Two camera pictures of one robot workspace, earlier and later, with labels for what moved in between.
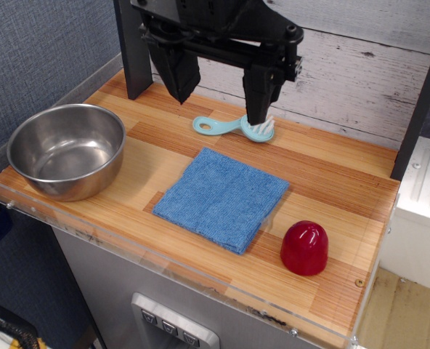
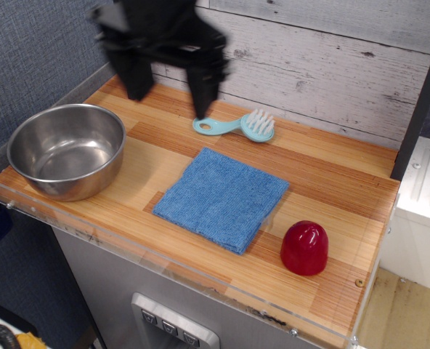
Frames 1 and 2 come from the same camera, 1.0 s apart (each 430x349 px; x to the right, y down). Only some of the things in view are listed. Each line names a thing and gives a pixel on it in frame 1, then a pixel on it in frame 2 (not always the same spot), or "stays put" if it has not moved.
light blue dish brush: x=263 y=132 stays put
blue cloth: x=229 y=201 stays put
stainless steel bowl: x=68 y=152 stays put
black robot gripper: x=240 y=33 -> x=136 y=32
